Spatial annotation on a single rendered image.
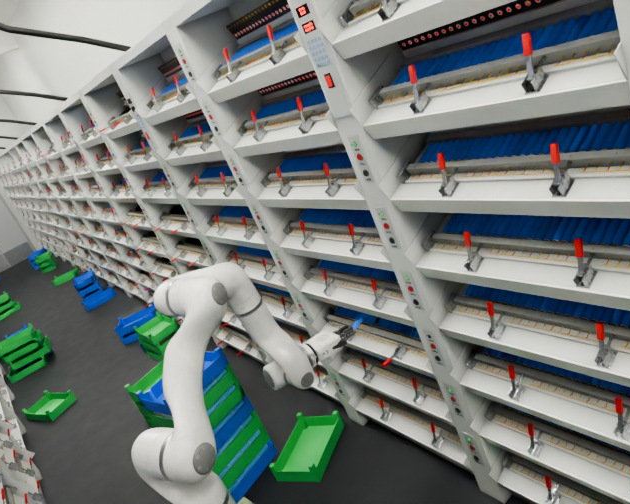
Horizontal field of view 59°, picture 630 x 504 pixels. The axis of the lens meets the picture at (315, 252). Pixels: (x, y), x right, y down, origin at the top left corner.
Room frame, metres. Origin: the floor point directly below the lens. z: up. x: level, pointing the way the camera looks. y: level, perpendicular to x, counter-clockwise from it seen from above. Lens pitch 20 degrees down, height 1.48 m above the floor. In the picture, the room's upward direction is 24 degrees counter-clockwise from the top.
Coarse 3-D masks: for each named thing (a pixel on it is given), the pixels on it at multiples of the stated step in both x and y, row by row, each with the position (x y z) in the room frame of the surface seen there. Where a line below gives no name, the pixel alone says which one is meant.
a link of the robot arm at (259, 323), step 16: (240, 320) 1.48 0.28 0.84; (256, 320) 1.46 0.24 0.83; (272, 320) 1.50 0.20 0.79; (256, 336) 1.47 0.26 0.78; (272, 336) 1.47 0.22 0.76; (288, 336) 1.48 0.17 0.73; (272, 352) 1.45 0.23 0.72; (288, 352) 1.44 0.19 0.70; (288, 368) 1.42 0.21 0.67; (304, 368) 1.43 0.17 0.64; (304, 384) 1.43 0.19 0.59
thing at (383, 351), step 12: (324, 312) 1.93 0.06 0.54; (312, 324) 1.89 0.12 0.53; (324, 324) 1.92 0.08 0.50; (360, 336) 1.72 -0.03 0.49; (360, 348) 1.69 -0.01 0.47; (372, 348) 1.63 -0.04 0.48; (384, 348) 1.59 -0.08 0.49; (396, 360) 1.51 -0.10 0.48; (408, 360) 1.48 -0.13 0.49; (420, 360) 1.45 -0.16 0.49; (420, 372) 1.45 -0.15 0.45; (432, 372) 1.37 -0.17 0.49
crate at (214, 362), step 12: (216, 348) 1.98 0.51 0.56; (204, 360) 2.08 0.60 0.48; (216, 360) 1.94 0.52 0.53; (204, 372) 1.89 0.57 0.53; (216, 372) 1.92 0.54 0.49; (156, 384) 1.96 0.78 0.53; (204, 384) 1.88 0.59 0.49; (144, 396) 1.90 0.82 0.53; (156, 396) 1.95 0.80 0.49; (156, 408) 1.83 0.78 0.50; (168, 408) 1.77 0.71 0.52
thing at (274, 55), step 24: (240, 24) 1.87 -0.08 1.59; (264, 24) 1.79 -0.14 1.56; (288, 24) 1.65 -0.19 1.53; (240, 48) 1.92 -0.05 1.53; (264, 48) 1.63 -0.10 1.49; (288, 48) 1.51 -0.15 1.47; (216, 72) 1.91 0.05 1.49; (240, 72) 1.75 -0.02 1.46; (264, 72) 1.56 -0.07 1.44; (288, 72) 1.48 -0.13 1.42; (216, 96) 1.87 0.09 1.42
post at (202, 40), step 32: (192, 32) 1.92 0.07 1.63; (224, 32) 1.97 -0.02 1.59; (192, 64) 1.91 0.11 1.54; (256, 96) 1.98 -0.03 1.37; (224, 128) 1.90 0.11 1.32; (256, 160) 1.93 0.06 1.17; (288, 256) 1.91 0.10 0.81; (288, 288) 1.98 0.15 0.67; (352, 384) 1.92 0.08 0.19; (352, 416) 1.95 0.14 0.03
